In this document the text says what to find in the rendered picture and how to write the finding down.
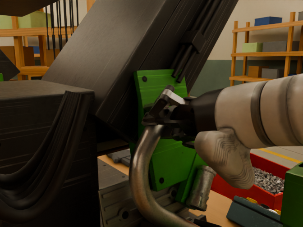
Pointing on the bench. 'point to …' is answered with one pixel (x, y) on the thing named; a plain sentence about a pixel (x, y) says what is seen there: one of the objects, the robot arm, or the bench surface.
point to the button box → (252, 214)
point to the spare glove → (121, 156)
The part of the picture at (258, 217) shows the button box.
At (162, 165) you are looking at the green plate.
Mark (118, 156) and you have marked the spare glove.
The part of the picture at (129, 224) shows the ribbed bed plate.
